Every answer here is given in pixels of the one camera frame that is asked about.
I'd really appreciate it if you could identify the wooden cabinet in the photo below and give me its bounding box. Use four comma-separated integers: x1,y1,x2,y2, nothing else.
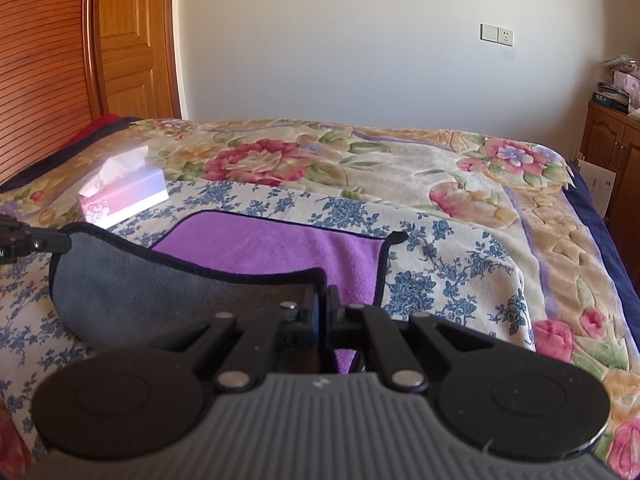
579,100,640,222

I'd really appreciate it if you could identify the purple and grey towel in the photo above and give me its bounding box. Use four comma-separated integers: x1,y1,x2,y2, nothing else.
50,210,409,377

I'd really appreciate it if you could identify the white blue-flowered sheet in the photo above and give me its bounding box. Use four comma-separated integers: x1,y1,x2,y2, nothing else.
0,179,537,463

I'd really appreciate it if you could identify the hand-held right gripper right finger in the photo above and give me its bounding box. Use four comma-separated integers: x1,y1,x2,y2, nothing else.
327,285,499,394

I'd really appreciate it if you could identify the pink tissue box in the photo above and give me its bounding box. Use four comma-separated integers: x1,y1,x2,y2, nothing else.
77,145,169,226

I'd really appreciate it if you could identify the red cloth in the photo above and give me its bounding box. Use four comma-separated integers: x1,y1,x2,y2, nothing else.
59,113,132,151

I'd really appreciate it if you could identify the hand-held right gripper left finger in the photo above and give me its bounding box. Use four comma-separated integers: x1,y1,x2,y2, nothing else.
148,284,327,394

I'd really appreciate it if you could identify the louvered wooden wardrobe door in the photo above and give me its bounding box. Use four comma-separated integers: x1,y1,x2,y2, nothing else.
0,0,103,187

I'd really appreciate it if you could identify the stack of books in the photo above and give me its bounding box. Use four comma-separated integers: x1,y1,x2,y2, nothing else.
592,82,632,114

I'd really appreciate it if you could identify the panelled wooden door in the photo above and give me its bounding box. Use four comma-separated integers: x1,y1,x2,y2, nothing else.
91,0,182,120

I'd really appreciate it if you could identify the beige floral blanket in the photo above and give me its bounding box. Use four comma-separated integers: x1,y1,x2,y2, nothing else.
0,118,640,480

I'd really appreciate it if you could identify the white cardboard sheet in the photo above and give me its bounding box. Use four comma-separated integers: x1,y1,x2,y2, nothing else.
575,157,617,219

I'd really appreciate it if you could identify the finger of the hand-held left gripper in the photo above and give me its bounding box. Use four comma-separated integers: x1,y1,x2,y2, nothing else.
0,214,74,267

